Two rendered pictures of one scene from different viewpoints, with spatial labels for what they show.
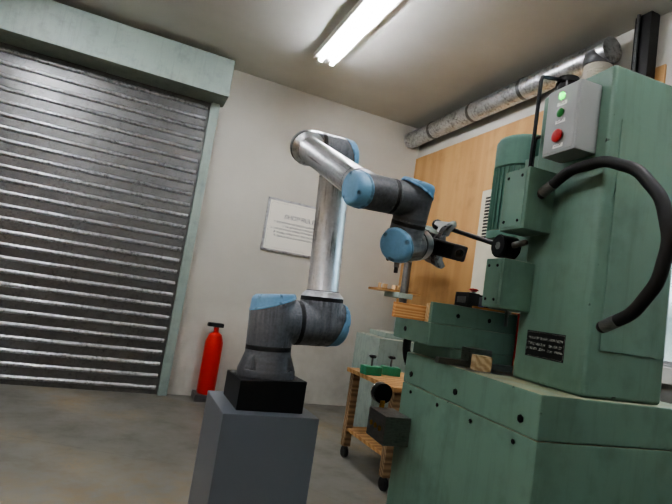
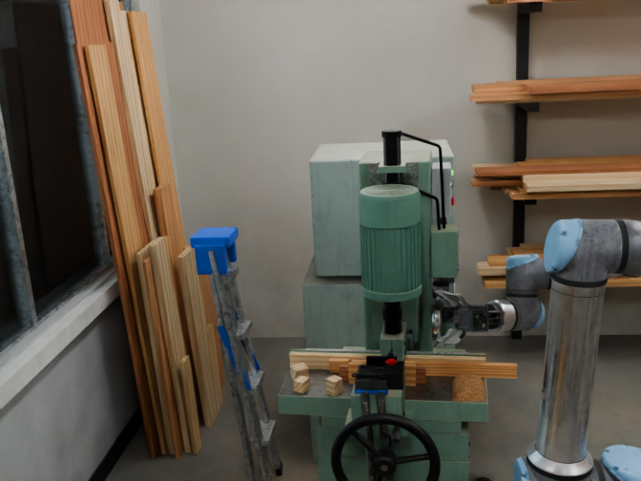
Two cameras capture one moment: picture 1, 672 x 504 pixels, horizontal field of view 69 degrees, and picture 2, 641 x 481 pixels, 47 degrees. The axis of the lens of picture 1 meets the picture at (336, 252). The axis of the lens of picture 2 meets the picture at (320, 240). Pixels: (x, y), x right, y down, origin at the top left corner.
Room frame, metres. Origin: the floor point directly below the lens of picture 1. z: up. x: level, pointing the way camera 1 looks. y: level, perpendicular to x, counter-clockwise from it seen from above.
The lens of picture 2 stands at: (3.30, 0.28, 1.91)
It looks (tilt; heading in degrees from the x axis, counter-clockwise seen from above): 16 degrees down; 209
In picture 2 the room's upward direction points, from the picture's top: 3 degrees counter-clockwise
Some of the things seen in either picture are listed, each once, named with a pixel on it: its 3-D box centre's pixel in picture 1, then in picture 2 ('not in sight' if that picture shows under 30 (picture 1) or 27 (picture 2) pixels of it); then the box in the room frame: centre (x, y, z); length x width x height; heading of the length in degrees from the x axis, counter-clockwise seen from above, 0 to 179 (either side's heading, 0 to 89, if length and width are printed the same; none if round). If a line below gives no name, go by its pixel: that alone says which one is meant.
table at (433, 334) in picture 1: (489, 340); (382, 399); (1.54, -0.51, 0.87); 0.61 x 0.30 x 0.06; 108
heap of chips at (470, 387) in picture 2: not in sight; (468, 384); (1.44, -0.28, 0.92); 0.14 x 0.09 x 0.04; 18
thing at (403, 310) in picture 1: (482, 322); (421, 367); (1.40, -0.44, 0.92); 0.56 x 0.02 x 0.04; 108
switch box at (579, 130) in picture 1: (571, 122); (441, 189); (1.08, -0.49, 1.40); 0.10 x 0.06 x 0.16; 18
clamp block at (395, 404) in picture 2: not in sight; (379, 399); (1.62, -0.49, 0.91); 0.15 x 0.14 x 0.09; 108
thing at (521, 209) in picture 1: (526, 202); (444, 250); (1.18, -0.44, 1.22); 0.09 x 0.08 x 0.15; 18
